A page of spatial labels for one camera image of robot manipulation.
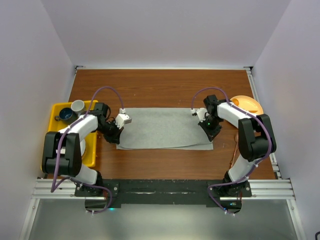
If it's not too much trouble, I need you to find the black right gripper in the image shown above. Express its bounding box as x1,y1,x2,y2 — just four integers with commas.
198,115,223,142

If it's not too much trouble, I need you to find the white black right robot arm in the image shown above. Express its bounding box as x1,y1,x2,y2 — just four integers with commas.
192,95,277,197

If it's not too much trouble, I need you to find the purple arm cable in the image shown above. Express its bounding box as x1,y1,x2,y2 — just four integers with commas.
50,86,126,193
191,86,273,176

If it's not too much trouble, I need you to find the aluminium frame rail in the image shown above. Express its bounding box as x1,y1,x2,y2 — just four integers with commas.
31,179,295,200
243,66,283,180

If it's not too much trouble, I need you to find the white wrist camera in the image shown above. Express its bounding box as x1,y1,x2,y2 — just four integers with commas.
190,107,207,123
115,108,132,129

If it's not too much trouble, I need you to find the grey cloth napkin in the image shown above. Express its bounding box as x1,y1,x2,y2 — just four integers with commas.
116,107,214,151

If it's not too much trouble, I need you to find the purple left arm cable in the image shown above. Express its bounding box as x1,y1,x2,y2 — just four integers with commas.
50,86,126,193

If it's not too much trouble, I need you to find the white ceramic plate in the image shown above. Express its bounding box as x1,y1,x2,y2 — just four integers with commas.
80,134,94,162

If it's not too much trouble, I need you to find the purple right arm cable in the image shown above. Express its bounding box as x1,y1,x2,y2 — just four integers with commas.
191,86,273,176

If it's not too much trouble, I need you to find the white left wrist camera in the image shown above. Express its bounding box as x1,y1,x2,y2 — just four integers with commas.
115,108,132,129

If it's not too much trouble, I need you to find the grey ceramic mug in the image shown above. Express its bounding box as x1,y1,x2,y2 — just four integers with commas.
70,99,87,117

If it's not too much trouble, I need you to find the orange divided plate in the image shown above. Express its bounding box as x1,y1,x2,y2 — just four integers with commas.
231,95,264,115

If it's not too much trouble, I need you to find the aluminium right frame rail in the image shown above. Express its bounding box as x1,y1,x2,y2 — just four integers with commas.
243,66,283,180

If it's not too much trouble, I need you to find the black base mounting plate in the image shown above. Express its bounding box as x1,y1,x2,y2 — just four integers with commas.
74,178,252,210

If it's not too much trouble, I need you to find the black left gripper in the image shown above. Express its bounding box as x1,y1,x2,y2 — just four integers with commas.
95,119,124,144

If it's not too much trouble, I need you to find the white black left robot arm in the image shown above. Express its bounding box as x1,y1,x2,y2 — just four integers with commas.
41,102,131,196

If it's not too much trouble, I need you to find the dark blue ceramic cup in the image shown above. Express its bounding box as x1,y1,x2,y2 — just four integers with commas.
54,107,78,125

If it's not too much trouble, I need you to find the orange plastic spoon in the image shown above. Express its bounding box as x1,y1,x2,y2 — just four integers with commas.
230,98,246,109

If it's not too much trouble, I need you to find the aluminium front frame rail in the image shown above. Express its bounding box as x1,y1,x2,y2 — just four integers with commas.
31,179,295,200

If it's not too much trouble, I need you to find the copper metal spoon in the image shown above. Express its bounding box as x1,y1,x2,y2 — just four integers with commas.
231,133,241,169

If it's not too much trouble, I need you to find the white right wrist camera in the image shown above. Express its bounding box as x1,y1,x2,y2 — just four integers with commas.
190,107,207,123

